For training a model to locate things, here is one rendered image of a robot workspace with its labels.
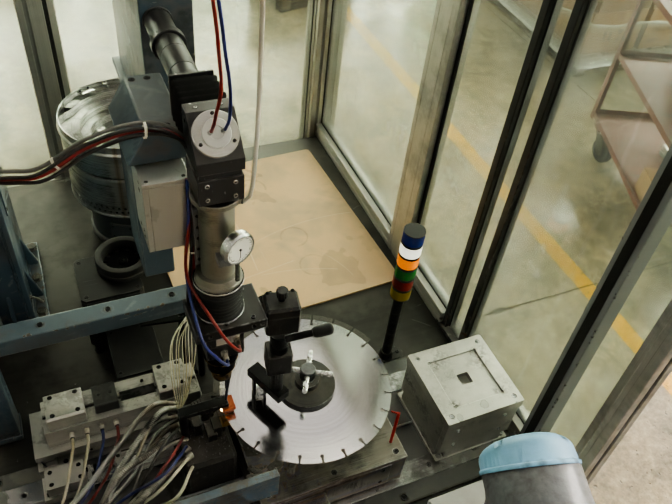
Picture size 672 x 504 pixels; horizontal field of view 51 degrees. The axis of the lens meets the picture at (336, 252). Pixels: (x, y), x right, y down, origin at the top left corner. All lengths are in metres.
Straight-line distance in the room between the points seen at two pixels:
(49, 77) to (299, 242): 0.78
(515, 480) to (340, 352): 0.66
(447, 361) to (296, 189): 0.80
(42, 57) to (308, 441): 1.21
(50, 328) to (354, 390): 0.57
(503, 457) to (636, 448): 1.88
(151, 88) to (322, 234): 0.99
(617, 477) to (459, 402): 1.24
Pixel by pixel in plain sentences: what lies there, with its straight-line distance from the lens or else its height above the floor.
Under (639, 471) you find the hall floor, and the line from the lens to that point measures 2.68.
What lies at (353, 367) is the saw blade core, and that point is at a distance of 1.40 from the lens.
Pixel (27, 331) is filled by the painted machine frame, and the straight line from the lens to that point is 1.38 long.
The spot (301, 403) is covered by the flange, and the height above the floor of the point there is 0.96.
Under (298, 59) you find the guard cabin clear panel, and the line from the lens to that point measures 2.19.
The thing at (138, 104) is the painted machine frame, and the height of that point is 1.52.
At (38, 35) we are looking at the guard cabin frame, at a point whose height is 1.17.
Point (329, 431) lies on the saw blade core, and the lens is 1.32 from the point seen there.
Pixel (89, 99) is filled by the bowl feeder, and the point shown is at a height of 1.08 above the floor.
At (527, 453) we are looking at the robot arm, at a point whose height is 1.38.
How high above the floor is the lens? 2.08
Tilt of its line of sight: 44 degrees down
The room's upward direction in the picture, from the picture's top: 8 degrees clockwise
